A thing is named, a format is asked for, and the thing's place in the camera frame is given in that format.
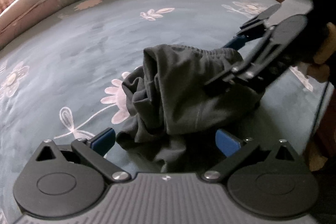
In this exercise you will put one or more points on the person's right hand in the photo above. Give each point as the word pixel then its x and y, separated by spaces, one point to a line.
pixel 322 68

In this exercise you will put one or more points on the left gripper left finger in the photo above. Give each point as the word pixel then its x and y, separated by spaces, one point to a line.
pixel 60 181

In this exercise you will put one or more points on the dark green trousers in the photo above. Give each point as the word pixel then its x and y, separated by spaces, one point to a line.
pixel 174 109

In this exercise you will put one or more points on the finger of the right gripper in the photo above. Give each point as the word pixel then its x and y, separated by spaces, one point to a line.
pixel 252 63
pixel 252 29

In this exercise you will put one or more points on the green floral bed sheet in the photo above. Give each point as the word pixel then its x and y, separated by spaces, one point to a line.
pixel 62 80

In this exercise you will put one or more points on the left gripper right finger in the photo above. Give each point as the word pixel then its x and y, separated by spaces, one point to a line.
pixel 273 183

